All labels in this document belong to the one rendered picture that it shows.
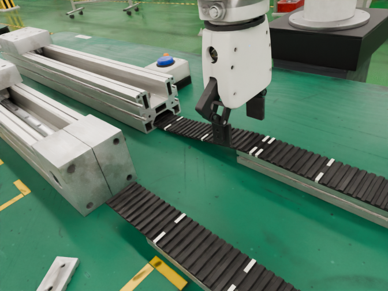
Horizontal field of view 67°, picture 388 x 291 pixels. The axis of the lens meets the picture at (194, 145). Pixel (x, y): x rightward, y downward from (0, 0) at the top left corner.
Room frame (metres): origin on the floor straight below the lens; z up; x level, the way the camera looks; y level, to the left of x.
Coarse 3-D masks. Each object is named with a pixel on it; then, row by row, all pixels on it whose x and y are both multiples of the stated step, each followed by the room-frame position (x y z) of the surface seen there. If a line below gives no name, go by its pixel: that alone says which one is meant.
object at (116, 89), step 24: (0, 48) 1.08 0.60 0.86; (48, 48) 0.94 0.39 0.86; (24, 72) 0.96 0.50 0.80; (48, 72) 0.79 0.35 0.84; (72, 72) 0.68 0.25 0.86; (96, 72) 0.74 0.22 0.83; (120, 72) 0.65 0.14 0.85; (144, 72) 0.60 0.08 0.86; (72, 96) 0.72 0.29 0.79; (96, 96) 0.61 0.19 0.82; (120, 96) 0.53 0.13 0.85; (144, 96) 0.51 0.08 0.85; (168, 96) 0.54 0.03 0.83; (120, 120) 0.55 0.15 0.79; (144, 120) 0.50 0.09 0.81
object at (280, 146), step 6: (276, 144) 0.34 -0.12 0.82; (282, 144) 0.34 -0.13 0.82; (288, 144) 0.34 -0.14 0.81; (270, 150) 0.33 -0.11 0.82; (276, 150) 0.33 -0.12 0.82; (282, 150) 0.33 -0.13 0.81; (264, 156) 0.32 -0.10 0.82; (270, 156) 0.32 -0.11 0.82; (276, 156) 0.32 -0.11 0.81; (270, 162) 0.31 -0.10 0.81
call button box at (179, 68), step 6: (174, 60) 0.71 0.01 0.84; (180, 60) 0.70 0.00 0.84; (150, 66) 0.70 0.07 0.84; (156, 66) 0.69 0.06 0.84; (162, 66) 0.68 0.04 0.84; (168, 66) 0.68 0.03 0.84; (174, 66) 0.67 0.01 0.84; (180, 66) 0.68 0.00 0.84; (186, 66) 0.69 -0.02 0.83; (162, 72) 0.65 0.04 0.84; (168, 72) 0.65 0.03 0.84; (174, 72) 0.66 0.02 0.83; (180, 72) 0.67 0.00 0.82; (186, 72) 0.69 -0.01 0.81; (180, 78) 0.67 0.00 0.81; (186, 78) 0.69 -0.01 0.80; (174, 84) 0.66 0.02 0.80; (180, 84) 0.67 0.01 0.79; (186, 84) 0.68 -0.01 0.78
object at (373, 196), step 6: (378, 180) 0.24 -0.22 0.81; (384, 180) 0.24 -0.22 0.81; (372, 186) 0.24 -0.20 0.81; (378, 186) 0.23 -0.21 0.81; (384, 186) 0.23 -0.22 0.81; (372, 192) 0.22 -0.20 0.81; (378, 192) 0.23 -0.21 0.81; (384, 192) 0.22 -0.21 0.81; (366, 198) 0.22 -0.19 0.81; (372, 198) 0.22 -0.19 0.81; (378, 198) 0.22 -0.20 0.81; (384, 198) 0.21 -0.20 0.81; (372, 204) 0.21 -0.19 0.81; (378, 204) 0.21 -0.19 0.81
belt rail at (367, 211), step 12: (240, 156) 0.36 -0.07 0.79; (252, 156) 0.34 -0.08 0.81; (252, 168) 0.34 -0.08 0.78; (264, 168) 0.32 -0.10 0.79; (276, 168) 0.31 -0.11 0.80; (288, 180) 0.29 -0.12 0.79; (300, 180) 0.28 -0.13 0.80; (312, 192) 0.27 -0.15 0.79; (324, 192) 0.26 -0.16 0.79; (336, 192) 0.24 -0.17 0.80; (336, 204) 0.24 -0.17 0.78; (348, 204) 0.23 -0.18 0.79; (360, 204) 0.22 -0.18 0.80; (360, 216) 0.22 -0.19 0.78; (372, 216) 0.21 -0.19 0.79; (384, 216) 0.21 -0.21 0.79
